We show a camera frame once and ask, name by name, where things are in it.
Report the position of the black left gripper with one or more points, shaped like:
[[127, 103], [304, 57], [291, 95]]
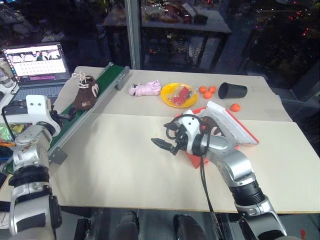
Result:
[[58, 116]]

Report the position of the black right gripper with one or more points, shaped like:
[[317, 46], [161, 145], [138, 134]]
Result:
[[182, 140]]

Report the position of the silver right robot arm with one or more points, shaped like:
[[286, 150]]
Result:
[[232, 162]]

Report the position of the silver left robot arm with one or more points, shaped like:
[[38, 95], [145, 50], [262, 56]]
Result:
[[30, 155]]

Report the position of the orange shoebox with white lid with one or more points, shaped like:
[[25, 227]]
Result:
[[235, 127]]

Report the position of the green conveyor belt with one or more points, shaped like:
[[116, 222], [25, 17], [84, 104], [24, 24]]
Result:
[[105, 82]]

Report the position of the brown shoe with white print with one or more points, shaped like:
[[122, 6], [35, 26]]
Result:
[[212, 125]]

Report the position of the yellow plate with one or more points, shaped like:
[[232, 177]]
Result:
[[166, 96]]

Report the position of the red toy in clear bag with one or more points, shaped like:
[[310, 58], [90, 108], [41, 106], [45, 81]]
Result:
[[181, 96]]

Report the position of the open grey laptop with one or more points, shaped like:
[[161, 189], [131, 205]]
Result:
[[37, 65]]

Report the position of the pink pig plush toy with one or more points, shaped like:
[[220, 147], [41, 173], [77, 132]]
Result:
[[146, 88]]

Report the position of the small orange fruit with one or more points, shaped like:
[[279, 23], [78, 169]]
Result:
[[212, 89], [207, 95], [203, 89], [235, 107]]

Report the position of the clear plastic bottle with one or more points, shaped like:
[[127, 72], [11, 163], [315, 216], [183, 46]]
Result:
[[5, 76]]

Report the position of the dark rounded shape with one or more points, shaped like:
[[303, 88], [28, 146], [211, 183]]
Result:
[[128, 226], [190, 227]]

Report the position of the black cup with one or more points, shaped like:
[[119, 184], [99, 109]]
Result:
[[232, 90]]

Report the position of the grey background table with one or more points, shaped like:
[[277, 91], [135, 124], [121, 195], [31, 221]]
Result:
[[212, 25]]

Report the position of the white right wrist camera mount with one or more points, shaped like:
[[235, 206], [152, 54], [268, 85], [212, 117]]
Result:
[[191, 126]]

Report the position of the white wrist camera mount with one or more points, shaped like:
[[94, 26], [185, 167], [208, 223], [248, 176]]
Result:
[[191, 126], [37, 107]]

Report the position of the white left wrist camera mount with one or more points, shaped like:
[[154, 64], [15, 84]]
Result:
[[37, 107]]

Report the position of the grey metal window post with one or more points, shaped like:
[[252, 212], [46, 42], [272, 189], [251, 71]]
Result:
[[133, 35]]

